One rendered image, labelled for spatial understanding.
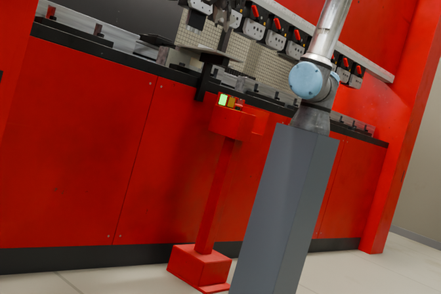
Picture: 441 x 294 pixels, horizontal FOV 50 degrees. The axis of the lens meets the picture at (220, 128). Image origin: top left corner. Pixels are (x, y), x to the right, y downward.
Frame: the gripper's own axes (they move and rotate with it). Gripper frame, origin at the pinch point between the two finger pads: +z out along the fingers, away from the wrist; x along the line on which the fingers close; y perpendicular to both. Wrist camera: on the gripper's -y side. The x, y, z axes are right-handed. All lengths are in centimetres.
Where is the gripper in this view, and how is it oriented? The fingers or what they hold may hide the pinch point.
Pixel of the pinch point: (219, 27)
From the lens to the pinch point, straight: 206.0
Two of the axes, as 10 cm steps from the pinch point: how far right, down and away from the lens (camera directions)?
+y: 7.6, -2.8, 5.8
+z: -0.9, 8.4, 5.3
